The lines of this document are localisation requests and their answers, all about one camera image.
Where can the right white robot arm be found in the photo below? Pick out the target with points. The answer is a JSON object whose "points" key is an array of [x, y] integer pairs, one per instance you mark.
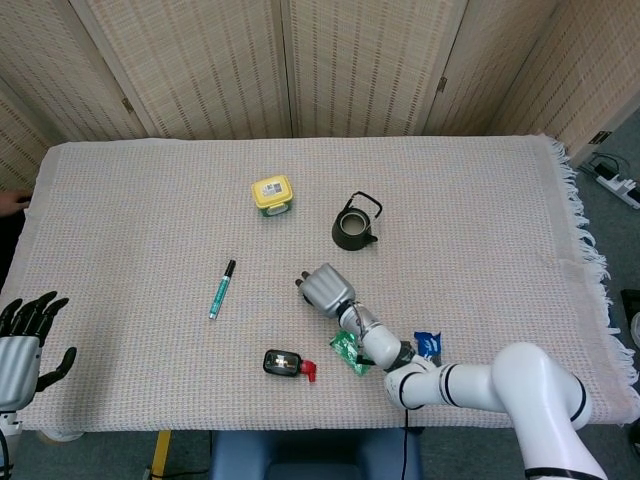
{"points": [[525, 385]]}

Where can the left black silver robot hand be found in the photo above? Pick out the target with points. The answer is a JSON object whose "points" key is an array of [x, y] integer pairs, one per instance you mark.
{"points": [[17, 365]]}

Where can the white round object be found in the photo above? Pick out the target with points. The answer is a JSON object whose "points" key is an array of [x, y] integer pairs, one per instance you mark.
{"points": [[636, 330]]}

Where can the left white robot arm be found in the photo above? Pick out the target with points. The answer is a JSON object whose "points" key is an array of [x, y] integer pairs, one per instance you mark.
{"points": [[7, 440]]}

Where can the white power strip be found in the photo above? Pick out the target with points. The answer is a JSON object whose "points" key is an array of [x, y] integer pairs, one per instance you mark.
{"points": [[620, 187]]}

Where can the black and red tool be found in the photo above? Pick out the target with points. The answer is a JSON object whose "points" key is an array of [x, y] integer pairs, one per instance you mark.
{"points": [[280, 362]]}

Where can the black screen foot bracket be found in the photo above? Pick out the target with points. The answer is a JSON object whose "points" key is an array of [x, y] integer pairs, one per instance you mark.
{"points": [[603, 137]]}

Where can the beige woven tablecloth with fringe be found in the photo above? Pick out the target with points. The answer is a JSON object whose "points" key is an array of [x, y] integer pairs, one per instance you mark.
{"points": [[150, 225]]}

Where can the yellow lidded food container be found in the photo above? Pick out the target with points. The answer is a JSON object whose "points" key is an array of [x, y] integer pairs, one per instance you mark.
{"points": [[270, 191]]}

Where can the bystander bare hand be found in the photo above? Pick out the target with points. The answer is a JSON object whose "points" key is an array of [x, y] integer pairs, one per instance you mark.
{"points": [[10, 202]]}

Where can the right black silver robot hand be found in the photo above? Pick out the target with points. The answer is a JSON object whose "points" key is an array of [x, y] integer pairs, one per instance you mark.
{"points": [[327, 292]]}

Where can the green marker pen black cap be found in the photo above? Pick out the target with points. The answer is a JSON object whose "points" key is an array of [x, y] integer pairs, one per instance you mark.
{"points": [[220, 295]]}

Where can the yellow table leg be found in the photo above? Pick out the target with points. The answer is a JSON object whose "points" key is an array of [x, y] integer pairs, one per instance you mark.
{"points": [[161, 452]]}

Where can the woven folding screen panel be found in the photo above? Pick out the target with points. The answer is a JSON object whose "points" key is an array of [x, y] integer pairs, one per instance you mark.
{"points": [[60, 75], [585, 65], [200, 65], [365, 65], [15, 145], [490, 60]]}

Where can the white table foot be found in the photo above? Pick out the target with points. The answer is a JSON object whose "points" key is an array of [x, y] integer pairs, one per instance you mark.
{"points": [[60, 436]]}

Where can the green foil packet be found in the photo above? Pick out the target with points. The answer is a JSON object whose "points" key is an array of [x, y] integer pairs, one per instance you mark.
{"points": [[346, 347]]}

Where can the metal screen hinge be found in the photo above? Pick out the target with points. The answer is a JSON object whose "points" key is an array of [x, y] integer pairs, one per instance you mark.
{"points": [[128, 104], [442, 84]]}

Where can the blue cookie packet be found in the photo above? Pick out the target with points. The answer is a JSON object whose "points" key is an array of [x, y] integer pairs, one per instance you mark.
{"points": [[429, 342]]}

